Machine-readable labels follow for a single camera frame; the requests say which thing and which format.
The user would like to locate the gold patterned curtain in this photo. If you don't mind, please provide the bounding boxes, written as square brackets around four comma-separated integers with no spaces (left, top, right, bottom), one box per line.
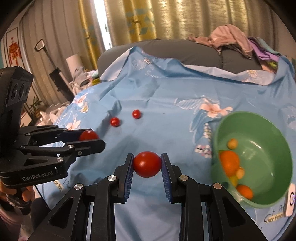
[77,0,278,68]

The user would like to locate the potted green plant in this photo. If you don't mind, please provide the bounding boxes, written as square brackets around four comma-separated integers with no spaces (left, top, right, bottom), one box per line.
[29,96,43,120]

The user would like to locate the red cherry tomato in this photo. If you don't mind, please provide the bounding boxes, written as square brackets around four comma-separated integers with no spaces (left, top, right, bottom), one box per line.
[133,152,162,178]
[110,117,120,127]
[132,109,142,120]

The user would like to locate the white cylinder lamp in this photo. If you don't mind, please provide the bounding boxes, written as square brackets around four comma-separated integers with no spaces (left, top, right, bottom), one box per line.
[66,54,83,77]

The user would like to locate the orange tangerine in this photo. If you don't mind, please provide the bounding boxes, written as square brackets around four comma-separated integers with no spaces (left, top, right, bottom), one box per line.
[219,150,240,177]
[236,184,253,200]

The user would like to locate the grey clothes heap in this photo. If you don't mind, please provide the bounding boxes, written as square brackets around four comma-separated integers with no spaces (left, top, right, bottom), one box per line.
[69,67,100,95]

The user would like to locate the person left hand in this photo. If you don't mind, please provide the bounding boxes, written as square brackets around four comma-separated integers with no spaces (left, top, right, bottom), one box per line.
[0,182,35,202]

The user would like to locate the green plastic bowl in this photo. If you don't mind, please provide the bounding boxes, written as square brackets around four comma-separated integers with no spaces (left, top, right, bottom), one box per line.
[211,111,293,208]

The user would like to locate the red cherry tomato hidden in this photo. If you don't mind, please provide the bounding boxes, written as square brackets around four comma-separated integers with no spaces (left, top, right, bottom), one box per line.
[79,130,99,141]

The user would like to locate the tan longan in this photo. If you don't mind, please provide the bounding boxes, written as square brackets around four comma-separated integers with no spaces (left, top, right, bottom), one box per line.
[235,167,245,180]
[227,138,238,150]

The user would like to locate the pink clothes pile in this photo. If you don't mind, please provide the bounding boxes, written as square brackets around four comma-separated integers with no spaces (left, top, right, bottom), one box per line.
[188,24,253,59]

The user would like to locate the red chinese knot ornament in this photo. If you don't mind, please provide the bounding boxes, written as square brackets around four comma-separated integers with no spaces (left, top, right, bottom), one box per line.
[9,37,22,66]

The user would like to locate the grey sofa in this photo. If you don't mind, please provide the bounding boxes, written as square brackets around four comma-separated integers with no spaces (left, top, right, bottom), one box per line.
[97,39,262,75]

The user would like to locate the purple folded clothes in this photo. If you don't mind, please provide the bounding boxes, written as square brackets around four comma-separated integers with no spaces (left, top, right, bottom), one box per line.
[248,37,281,73]

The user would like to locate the yellow-green lemon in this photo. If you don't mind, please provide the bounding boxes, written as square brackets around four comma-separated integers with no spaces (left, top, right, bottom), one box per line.
[229,176,238,188]

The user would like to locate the red cherry tomato front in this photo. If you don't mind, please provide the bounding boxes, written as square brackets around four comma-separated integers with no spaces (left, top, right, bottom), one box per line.
[133,152,162,178]

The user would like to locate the blue floral cloth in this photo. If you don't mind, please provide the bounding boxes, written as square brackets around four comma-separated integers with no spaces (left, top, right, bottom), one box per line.
[36,46,296,241]

